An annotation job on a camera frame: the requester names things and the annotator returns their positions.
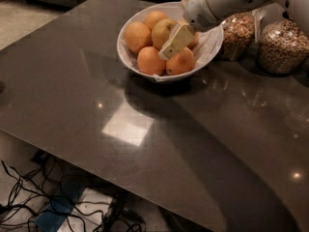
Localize white paper tag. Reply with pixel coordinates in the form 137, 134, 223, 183
252, 9, 261, 44

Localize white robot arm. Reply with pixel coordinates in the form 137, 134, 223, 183
159, 0, 309, 60

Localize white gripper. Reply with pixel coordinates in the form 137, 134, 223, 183
158, 0, 224, 60

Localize blue mat on floor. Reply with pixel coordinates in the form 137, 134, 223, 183
35, 181, 85, 232

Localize right glass jar of cereal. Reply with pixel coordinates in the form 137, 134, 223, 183
257, 19, 309, 75

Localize right back orange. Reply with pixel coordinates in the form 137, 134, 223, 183
187, 32, 199, 48

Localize orange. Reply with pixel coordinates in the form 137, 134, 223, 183
187, 32, 199, 48
144, 11, 167, 30
125, 21, 152, 53
166, 47, 195, 75
137, 46, 166, 75

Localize black cables on floor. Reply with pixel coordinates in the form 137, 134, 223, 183
0, 152, 146, 232

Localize yellow-green apple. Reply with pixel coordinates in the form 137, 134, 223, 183
152, 18, 177, 49

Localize white bowl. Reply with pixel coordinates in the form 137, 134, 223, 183
117, 2, 223, 83

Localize glass jar of cereal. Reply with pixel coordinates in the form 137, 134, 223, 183
218, 13, 255, 61
257, 19, 309, 75

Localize front right orange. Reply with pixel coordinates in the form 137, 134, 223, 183
166, 47, 195, 75

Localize front left orange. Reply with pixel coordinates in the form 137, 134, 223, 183
137, 46, 166, 75

